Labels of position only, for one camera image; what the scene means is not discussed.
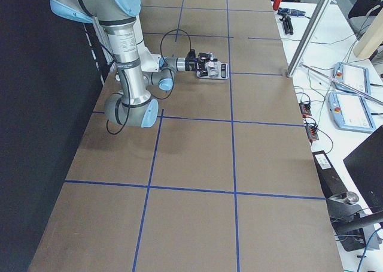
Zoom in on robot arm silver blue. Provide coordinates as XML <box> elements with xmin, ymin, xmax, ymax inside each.
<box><xmin>50</xmin><ymin>0</ymin><xmax>221</xmax><ymax>128</ymax></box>

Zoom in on near blue teach pendant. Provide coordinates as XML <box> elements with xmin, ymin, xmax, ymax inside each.
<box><xmin>327</xmin><ymin>92</ymin><xmax>376</xmax><ymax>133</ymax></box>

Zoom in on blue teach pendant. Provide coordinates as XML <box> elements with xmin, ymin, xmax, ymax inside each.
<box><xmin>333</xmin><ymin>62</ymin><xmax>371</xmax><ymax>95</ymax></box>
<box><xmin>327</xmin><ymin>92</ymin><xmax>376</xmax><ymax>133</ymax></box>

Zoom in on orange black connector block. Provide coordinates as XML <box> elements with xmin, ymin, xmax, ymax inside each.
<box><xmin>299</xmin><ymin>102</ymin><xmax>312</xmax><ymax>118</ymax></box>
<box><xmin>305</xmin><ymin>123</ymin><xmax>319</xmax><ymax>143</ymax></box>

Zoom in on glass sauce bottle metal spout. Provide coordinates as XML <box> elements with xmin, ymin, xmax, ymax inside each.
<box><xmin>205</xmin><ymin>61</ymin><xmax>220</xmax><ymax>78</ymax></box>

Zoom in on black flat box white label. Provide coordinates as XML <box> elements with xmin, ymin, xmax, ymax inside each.
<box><xmin>312</xmin><ymin>150</ymin><xmax>348</xmax><ymax>198</ymax></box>

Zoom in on far blue teach pendant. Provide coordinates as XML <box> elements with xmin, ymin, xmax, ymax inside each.
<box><xmin>333</xmin><ymin>62</ymin><xmax>371</xmax><ymax>95</ymax></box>

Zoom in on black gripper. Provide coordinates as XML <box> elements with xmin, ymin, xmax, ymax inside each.
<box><xmin>185</xmin><ymin>52</ymin><xmax>214</xmax><ymax>76</ymax></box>

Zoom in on wooden beam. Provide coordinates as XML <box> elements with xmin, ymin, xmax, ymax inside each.
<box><xmin>353</xmin><ymin>1</ymin><xmax>382</xmax><ymax>58</ymax></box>

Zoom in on aluminium frame post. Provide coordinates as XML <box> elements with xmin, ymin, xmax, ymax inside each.
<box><xmin>287</xmin><ymin>0</ymin><xmax>331</xmax><ymax>77</ymax></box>

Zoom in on silver digital kitchen scale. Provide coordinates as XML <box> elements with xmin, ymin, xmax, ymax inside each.
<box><xmin>196</xmin><ymin>61</ymin><xmax>229</xmax><ymax>80</ymax></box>

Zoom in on black office chair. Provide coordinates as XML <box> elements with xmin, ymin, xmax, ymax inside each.
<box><xmin>348</xmin><ymin>0</ymin><xmax>382</xmax><ymax>40</ymax></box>

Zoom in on far orange black connector block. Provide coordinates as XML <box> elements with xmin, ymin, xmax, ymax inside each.
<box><xmin>299</xmin><ymin>102</ymin><xmax>312</xmax><ymax>118</ymax></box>

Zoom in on black computer monitor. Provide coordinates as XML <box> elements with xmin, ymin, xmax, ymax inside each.
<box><xmin>344</xmin><ymin>126</ymin><xmax>383</xmax><ymax>212</ymax></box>

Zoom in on black folded tripod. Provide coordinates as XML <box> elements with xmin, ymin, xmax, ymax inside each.
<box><xmin>280</xmin><ymin>13</ymin><xmax>294</xmax><ymax>35</ymax></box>

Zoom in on near orange black connector block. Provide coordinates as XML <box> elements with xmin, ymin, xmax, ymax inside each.
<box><xmin>305</xmin><ymin>123</ymin><xmax>319</xmax><ymax>143</ymax></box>

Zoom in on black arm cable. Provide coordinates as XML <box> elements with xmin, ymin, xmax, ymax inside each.
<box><xmin>106</xmin><ymin>29</ymin><xmax>194</xmax><ymax>134</ymax></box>

